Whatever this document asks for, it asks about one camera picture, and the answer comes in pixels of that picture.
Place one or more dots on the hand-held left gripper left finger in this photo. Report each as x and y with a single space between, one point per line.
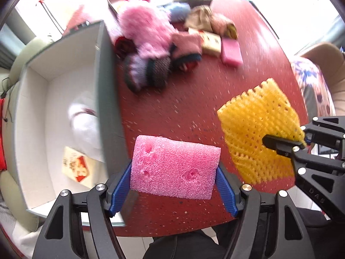
121 191

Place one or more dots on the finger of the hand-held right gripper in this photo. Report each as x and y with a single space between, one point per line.
283 145
323 129

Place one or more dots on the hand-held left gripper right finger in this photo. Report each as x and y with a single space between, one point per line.
226 191

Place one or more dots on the yellow foam net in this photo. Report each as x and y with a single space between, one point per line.
256 118

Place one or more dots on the pink sponge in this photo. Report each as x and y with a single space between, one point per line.
231 52
175 164

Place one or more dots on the white box with grey rim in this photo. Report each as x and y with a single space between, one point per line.
54 99

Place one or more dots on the dark patterned knitted sock roll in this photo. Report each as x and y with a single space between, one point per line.
157 71

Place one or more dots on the cream tissue pack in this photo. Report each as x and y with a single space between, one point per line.
210 43
76 167

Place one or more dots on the pink knitted sock roll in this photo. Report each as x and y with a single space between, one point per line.
186 45

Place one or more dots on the floral cushion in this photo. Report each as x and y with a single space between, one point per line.
312 86

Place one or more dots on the beige chair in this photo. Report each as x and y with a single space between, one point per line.
331 64

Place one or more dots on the person's dark trousers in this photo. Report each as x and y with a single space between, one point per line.
188 245

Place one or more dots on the white plastic bag bundle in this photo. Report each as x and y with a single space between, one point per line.
85 126

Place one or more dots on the grey striped white blanket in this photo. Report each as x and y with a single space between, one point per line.
6 210

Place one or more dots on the dark red cloth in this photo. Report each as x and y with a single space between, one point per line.
124 44

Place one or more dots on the beige stockings bundle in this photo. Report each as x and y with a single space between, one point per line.
204 19

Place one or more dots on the pale green leather sofa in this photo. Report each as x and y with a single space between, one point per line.
16 67

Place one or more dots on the light pink fluffy pompom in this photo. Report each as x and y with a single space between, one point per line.
145 24

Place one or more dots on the blue fluffy pompom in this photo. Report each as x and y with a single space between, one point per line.
179 12

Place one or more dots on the red broom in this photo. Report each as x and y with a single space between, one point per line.
78 19

